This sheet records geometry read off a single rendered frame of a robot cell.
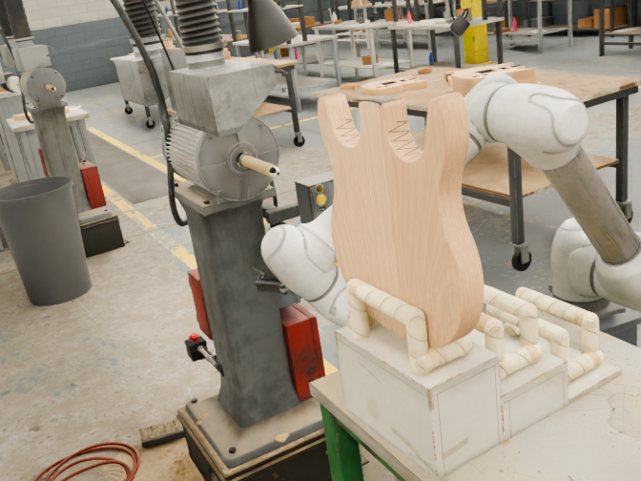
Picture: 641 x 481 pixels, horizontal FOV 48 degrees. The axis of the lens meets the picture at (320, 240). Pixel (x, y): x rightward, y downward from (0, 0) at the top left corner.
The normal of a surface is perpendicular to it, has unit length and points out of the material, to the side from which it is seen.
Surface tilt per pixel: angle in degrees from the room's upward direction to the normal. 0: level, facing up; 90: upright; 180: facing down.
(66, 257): 93
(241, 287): 90
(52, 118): 90
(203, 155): 81
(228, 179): 95
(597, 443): 0
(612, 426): 0
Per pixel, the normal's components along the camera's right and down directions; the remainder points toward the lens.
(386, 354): -0.14, -0.93
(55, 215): 0.75, 0.19
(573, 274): -0.83, 0.31
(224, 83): 0.48, 0.25
